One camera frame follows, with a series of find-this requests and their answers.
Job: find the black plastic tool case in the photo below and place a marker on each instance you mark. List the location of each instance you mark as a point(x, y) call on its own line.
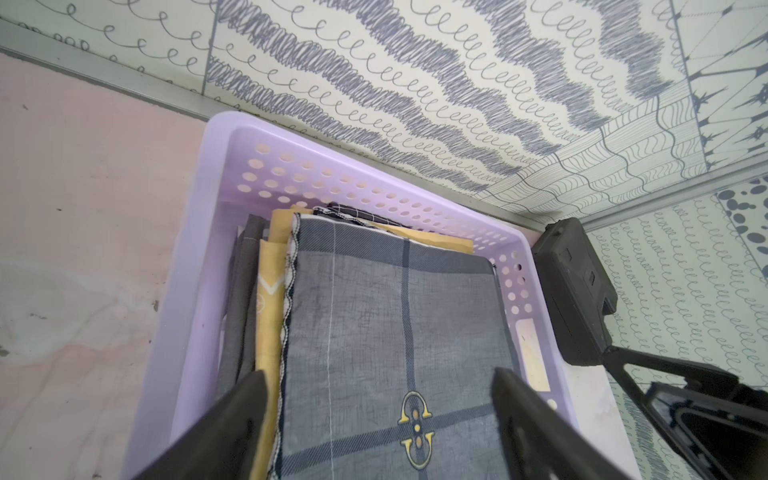
point(578, 292)

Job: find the purple plastic basket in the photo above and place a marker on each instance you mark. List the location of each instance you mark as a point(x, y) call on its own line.
point(248, 166)

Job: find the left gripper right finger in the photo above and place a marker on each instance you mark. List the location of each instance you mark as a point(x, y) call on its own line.
point(536, 442)

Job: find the grey blue plaid pillowcase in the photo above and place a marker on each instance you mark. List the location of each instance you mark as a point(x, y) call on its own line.
point(389, 347)

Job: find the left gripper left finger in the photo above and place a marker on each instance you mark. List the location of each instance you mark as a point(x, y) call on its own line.
point(223, 443)

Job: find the black white grid pillowcase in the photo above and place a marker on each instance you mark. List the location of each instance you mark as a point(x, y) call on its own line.
point(348, 212)

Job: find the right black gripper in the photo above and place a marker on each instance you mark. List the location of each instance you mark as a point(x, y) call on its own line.
point(720, 435)

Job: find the yellow zigzag pillowcase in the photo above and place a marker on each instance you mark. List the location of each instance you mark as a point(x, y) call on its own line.
point(270, 289)

